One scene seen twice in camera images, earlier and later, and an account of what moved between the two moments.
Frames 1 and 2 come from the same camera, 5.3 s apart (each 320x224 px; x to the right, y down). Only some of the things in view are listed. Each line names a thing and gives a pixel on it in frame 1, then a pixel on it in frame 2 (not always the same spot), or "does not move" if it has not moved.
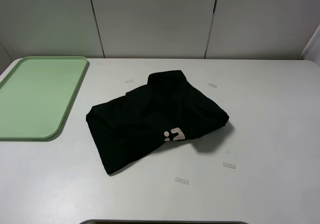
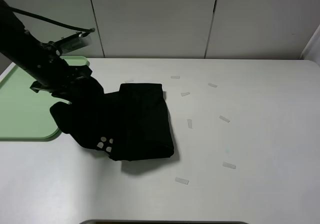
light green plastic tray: [36, 96] does not move
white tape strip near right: [225, 164] does not move
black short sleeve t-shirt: [169, 108] → [132, 123]
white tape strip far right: [212, 85] does not move
